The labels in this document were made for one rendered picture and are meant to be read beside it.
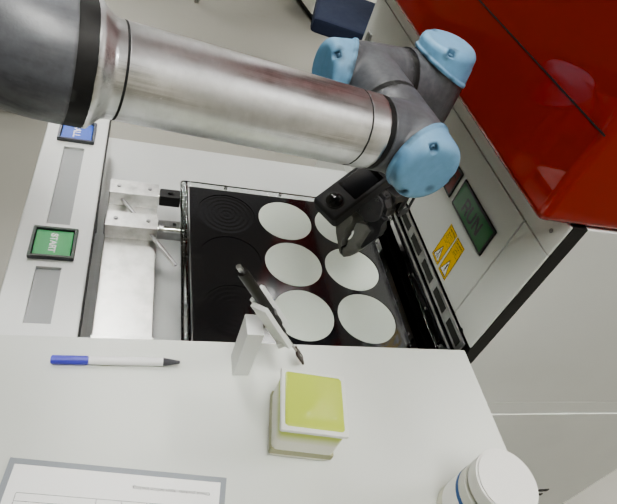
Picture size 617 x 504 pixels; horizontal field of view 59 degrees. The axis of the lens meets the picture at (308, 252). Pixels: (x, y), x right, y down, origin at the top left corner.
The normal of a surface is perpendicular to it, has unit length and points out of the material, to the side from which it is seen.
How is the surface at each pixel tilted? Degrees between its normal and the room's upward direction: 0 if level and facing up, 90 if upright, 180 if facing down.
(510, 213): 90
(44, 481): 0
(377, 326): 0
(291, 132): 86
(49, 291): 0
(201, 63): 30
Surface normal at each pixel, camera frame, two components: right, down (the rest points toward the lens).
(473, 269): -0.94, -0.09
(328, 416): 0.29, -0.69
